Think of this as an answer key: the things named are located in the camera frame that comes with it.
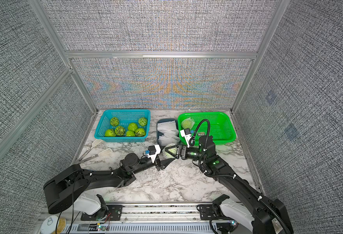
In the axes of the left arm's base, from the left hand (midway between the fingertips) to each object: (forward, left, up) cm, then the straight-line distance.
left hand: (174, 152), depth 69 cm
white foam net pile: (+23, +1, -18) cm, 29 cm away
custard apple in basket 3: (+26, +41, -17) cm, 52 cm away
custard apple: (-1, +1, +4) cm, 4 cm away
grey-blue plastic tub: (+36, +6, -18) cm, 41 cm away
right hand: (+1, +3, +2) cm, 4 cm away
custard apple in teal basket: (+37, +41, -19) cm, 59 cm away
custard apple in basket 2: (+28, +36, -18) cm, 49 cm away
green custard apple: (+30, -11, -16) cm, 36 cm away
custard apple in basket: (+36, +21, -19) cm, 46 cm away
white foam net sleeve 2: (+30, -11, -16) cm, 36 cm away
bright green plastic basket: (+30, -37, -25) cm, 54 cm away
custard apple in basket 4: (+25, +22, -17) cm, 37 cm away
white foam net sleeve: (+2, +2, +4) cm, 5 cm away
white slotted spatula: (+13, +44, -21) cm, 51 cm away
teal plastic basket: (+42, +34, -20) cm, 58 cm away
